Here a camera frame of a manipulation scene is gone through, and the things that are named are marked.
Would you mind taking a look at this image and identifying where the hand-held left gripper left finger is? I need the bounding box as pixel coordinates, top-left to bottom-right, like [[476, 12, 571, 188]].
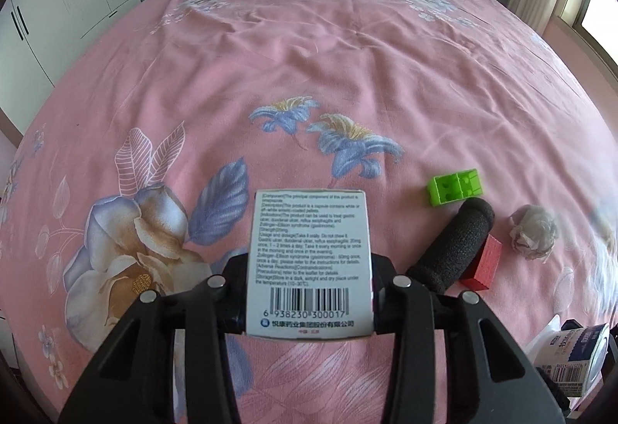
[[60, 251, 250, 424]]

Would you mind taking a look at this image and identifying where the red wooden block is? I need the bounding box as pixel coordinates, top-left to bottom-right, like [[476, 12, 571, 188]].
[[458, 233, 503, 292]]

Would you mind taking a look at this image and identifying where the white cup with blue label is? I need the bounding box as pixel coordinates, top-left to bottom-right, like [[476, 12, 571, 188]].
[[526, 322, 612, 399]]

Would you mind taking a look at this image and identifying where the green plastic block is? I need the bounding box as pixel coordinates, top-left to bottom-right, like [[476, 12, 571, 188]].
[[427, 168, 484, 207]]

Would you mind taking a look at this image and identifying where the window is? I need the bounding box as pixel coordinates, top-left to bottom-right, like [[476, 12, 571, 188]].
[[555, 0, 618, 70]]

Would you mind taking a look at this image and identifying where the white tissue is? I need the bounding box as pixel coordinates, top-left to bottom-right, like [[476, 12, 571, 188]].
[[507, 204, 560, 263]]

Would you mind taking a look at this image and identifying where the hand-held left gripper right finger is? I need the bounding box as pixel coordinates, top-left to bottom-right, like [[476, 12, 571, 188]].
[[371, 254, 565, 424]]

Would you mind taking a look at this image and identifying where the white medicine box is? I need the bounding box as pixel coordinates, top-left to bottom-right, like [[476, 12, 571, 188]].
[[244, 189, 375, 339]]

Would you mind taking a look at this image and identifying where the black foam cylinder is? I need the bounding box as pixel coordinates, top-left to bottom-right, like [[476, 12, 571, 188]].
[[406, 199, 496, 295]]

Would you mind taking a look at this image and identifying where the pink floral bed sheet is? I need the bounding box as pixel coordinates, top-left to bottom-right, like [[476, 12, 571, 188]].
[[0, 0, 618, 424]]

